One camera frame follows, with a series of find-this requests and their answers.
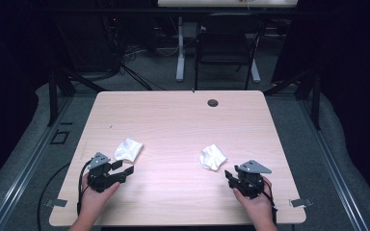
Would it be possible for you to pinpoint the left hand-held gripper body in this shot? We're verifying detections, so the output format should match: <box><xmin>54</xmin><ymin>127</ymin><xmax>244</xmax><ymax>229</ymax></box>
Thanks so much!
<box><xmin>87</xmin><ymin>151</ymin><xmax>122</xmax><ymax>193</ymax></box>

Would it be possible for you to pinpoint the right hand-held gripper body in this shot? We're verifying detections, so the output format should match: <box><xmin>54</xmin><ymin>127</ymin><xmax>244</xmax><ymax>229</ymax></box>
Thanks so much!
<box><xmin>236</xmin><ymin>159</ymin><xmax>273</xmax><ymax>200</ymax></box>

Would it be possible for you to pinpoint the white ankle sock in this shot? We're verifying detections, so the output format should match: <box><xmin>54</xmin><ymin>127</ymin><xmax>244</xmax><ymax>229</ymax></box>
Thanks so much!
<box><xmin>198</xmin><ymin>143</ymin><xmax>228</xmax><ymax>172</ymax></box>
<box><xmin>113</xmin><ymin>138</ymin><xmax>145</xmax><ymax>164</ymax></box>

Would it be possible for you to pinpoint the person's left hand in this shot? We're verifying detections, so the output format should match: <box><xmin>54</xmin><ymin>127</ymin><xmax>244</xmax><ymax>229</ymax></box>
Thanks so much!
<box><xmin>79</xmin><ymin>172</ymin><xmax>121</xmax><ymax>223</ymax></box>

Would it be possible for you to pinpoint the person's right hand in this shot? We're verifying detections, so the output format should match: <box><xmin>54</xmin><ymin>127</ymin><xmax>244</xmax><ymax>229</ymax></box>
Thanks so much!
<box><xmin>232</xmin><ymin>176</ymin><xmax>276</xmax><ymax>226</ymax></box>

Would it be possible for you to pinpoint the white desk leg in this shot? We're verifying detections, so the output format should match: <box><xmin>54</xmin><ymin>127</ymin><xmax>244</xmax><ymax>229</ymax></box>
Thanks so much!
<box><xmin>174</xmin><ymin>14</ymin><xmax>187</xmax><ymax>83</ymax></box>
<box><xmin>251</xmin><ymin>58</ymin><xmax>262</xmax><ymax>85</ymax></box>

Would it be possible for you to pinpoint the black equipment cabinet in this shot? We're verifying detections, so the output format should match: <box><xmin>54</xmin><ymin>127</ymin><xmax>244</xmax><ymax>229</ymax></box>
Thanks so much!
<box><xmin>53</xmin><ymin>13</ymin><xmax>123</xmax><ymax>74</ymax></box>

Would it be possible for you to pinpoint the black folding chair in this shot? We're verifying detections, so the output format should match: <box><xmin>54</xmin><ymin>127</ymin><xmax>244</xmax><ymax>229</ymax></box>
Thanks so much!
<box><xmin>194</xmin><ymin>13</ymin><xmax>267</xmax><ymax>91</ymax></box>

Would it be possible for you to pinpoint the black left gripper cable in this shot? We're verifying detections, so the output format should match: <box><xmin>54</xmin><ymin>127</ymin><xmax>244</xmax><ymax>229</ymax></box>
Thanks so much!
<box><xmin>76</xmin><ymin>159</ymin><xmax>93</xmax><ymax>217</ymax></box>

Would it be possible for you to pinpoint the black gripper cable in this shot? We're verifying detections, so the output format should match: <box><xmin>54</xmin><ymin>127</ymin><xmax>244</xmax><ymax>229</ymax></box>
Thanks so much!
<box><xmin>262</xmin><ymin>179</ymin><xmax>278</xmax><ymax>225</ymax></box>
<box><xmin>76</xmin><ymin>159</ymin><xmax>93</xmax><ymax>217</ymax></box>

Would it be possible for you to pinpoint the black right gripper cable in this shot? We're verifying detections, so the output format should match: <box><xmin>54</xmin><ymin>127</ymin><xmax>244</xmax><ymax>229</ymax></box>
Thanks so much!
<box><xmin>262</xmin><ymin>179</ymin><xmax>278</xmax><ymax>225</ymax></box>

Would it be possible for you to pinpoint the grey metal table bracket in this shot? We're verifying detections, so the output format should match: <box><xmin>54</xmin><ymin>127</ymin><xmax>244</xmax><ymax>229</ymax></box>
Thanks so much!
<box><xmin>288</xmin><ymin>197</ymin><xmax>314</xmax><ymax>209</ymax></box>
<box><xmin>43</xmin><ymin>197</ymin><xmax>69</xmax><ymax>209</ymax></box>

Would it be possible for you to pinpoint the black cable on floor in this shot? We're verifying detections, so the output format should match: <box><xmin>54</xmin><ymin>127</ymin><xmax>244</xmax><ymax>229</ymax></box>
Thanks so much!
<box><xmin>36</xmin><ymin>161</ymin><xmax>72</xmax><ymax>231</ymax></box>

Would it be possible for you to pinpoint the grey metal floor rail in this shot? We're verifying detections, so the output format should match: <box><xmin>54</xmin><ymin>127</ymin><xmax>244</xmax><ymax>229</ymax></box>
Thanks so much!
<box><xmin>0</xmin><ymin>95</ymin><xmax>75</xmax><ymax>231</ymax></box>
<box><xmin>298</xmin><ymin>98</ymin><xmax>370</xmax><ymax>231</ymax></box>

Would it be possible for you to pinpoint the black metal frame stand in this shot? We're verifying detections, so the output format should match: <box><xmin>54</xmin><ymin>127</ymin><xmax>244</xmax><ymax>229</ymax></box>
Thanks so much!
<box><xmin>46</xmin><ymin>63</ymin><xmax>108</xmax><ymax>127</ymax></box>
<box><xmin>263</xmin><ymin>67</ymin><xmax>323</xmax><ymax>131</ymax></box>

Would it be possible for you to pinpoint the bundle of black cables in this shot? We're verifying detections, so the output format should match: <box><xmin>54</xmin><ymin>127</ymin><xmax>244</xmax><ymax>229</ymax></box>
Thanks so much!
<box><xmin>120</xmin><ymin>41</ymin><xmax>181</xmax><ymax>92</ymax></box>

